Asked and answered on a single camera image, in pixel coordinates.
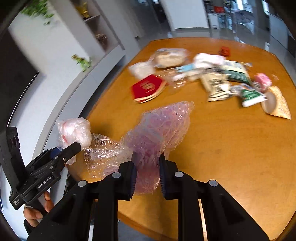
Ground white pink plastic wad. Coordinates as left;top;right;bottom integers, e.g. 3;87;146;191
56;118;92;151

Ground pink bubble wrap bag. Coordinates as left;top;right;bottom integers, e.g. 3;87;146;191
120;101;195;195

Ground person's left hand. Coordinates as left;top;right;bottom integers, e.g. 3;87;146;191
23;191;54;227

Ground clear crumpled plastic bag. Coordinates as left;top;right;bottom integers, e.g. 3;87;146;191
84;133;132;180

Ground green dinosaur toy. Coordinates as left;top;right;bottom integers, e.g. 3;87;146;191
71;54;91;72

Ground green white small packet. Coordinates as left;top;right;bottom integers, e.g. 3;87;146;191
230;83;267;108

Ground tan paper sleeve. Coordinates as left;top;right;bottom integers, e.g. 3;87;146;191
261;86;292;120

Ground white crumpled plastic wrap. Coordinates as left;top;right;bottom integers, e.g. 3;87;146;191
128;61;156;80

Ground white open shelf unit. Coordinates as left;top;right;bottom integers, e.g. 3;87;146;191
69;0;121;55

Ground white black snack bag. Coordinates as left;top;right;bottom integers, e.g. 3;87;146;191
201;72;234;102

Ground pink jelly cup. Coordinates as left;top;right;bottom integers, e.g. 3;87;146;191
252;73;272;93

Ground green white snack bag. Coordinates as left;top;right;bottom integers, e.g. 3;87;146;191
220;60;252;85

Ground clear blue snack wrapper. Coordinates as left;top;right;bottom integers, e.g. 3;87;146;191
159;64;204;89

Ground hanging green plant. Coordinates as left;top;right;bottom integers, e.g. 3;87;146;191
21;0;54;26

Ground white pink crumpled bag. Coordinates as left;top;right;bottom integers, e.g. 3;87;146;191
193;53;226;69

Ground white low wall cabinet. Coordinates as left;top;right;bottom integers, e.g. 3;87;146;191
32;45;126;158

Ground black wall television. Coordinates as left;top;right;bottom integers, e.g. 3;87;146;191
0;31;38;129

